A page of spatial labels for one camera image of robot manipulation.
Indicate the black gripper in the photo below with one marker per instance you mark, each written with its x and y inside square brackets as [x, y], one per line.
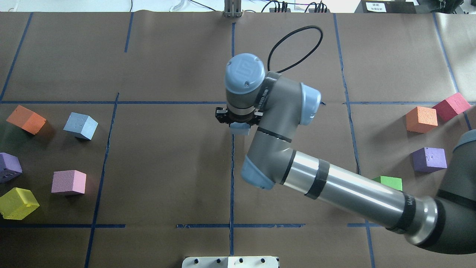
[222, 115]

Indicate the light blue foam block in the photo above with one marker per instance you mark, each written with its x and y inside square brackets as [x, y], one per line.
[239, 128]

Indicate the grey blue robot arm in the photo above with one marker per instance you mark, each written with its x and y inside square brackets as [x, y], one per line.
[444, 224]

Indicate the green foam block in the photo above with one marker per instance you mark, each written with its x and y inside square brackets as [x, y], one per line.
[389, 181]

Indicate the orange foam block left group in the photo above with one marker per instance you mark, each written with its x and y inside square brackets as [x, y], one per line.
[421, 120]

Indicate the orange foam block group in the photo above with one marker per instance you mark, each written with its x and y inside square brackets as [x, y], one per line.
[26, 119]
[421, 120]

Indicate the orange foam block right group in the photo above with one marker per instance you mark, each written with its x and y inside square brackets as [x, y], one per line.
[26, 119]

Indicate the purple foam block left group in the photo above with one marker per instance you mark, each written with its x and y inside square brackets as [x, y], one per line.
[429, 159]

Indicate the purple foam block group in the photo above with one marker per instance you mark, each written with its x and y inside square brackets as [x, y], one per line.
[9, 167]
[429, 159]

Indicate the purple foam block right group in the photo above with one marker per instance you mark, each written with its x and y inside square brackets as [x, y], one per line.
[9, 167]

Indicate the yellow foam block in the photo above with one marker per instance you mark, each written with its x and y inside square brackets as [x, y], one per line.
[17, 204]

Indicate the dark pink foam block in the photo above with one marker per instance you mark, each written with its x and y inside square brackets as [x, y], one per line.
[452, 106]

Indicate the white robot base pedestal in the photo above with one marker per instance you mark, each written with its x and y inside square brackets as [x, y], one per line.
[231, 262]

